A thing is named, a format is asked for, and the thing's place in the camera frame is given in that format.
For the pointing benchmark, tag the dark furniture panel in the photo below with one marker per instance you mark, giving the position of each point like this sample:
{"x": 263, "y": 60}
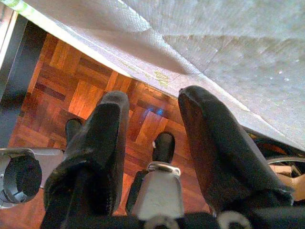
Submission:
{"x": 16, "y": 83}

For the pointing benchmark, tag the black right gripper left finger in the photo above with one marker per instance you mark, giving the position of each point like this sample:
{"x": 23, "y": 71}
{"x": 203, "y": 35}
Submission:
{"x": 95, "y": 155}

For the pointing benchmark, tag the grey floral bed sheet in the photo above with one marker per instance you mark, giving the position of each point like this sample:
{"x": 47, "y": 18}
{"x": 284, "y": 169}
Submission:
{"x": 214, "y": 35}

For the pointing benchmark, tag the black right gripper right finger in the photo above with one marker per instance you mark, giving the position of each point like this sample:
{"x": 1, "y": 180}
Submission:
{"x": 224, "y": 155}

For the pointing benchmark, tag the tan cardboard box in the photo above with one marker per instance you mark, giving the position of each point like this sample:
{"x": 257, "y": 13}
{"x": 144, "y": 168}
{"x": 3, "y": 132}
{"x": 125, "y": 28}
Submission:
{"x": 297, "y": 186}

